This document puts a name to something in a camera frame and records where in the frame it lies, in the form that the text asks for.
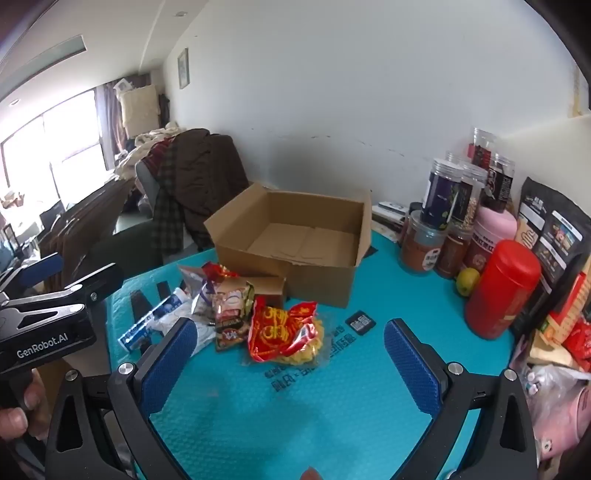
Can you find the pink plastic item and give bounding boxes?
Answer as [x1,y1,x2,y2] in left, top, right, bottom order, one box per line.
[531,383,587,457]

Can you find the clear jar of nuts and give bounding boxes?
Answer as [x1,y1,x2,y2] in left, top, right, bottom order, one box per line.
[450,164,488,227]

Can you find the pile of beige clothes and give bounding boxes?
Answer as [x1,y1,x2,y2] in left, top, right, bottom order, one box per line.
[115,121,185,181]

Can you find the black pouch bag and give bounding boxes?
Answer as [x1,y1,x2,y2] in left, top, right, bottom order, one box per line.
[512,176,591,287]

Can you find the clear jar brown contents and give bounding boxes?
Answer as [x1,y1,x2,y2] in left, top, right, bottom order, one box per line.
[435,222,474,279]

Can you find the brown jacket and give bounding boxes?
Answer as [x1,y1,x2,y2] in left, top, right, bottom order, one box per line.
[159,129,250,252]

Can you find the teal bubble mailer mat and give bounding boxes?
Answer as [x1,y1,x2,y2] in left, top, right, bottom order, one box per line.
[105,231,515,480]

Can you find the silver purple snack packet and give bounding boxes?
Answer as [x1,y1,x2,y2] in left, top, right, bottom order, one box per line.
[178,265,218,356]

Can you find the red cartoon snack packet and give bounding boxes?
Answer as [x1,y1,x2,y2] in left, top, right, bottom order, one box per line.
[203,262,241,284]

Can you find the clear jar dark red label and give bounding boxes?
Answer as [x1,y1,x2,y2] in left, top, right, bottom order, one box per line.
[467,128,502,169]

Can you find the red canister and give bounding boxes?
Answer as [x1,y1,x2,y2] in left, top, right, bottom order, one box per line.
[465,240,542,341]

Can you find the clear jar dark blue label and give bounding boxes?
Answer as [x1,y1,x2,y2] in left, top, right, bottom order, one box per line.
[421,158,462,230]

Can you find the clear packet yellow crispy cake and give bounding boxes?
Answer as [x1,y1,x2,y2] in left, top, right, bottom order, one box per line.
[277,318,333,370]

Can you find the stack of papers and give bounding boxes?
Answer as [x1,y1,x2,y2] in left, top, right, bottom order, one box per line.
[372,200,411,241]

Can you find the green-edged snack packet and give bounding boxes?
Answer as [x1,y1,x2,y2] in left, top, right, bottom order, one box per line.
[213,279,257,352]

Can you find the pink canister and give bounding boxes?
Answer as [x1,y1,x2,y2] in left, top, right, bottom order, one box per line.
[464,203,518,278]

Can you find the wide jar brown powder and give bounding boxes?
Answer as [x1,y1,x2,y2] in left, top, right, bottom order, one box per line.
[400,210,448,275]

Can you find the red plaid cloth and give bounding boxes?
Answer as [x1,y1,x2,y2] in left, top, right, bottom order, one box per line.
[141,138,174,176]

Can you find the green fruit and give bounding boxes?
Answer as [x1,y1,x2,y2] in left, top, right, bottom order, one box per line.
[456,268,481,296]

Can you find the clear plastic bag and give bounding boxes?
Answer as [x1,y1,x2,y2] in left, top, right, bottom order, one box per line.
[522,364,591,435]

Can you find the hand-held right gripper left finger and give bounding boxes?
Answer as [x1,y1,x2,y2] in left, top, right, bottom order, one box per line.
[44,318,199,480]

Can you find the white blue snack packet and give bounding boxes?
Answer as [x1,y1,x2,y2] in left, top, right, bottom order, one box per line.
[117,288,195,354]

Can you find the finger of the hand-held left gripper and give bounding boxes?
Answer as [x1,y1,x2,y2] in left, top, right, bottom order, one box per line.
[54,262,124,306]
[0,253,64,301]

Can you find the green plaid cloth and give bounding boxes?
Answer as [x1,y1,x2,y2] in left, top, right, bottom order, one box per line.
[150,138,190,254]

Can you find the clear jar black label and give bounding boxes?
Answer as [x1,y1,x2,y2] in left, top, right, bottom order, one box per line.
[480,154,515,213]

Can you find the person's left hand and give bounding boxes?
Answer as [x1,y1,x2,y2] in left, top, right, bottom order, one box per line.
[0,367,54,441]

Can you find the red yellow-print snack packet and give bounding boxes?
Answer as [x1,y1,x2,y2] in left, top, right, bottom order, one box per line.
[248,295,319,365]

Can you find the brown wooden boards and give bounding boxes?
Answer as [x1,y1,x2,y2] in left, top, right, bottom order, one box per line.
[39,178,139,273]

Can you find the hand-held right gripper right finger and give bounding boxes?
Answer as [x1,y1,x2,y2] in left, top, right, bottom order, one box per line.
[383,318,541,480]

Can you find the cream quilted cover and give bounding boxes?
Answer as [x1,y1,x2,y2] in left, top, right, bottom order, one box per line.
[121,85,160,134]

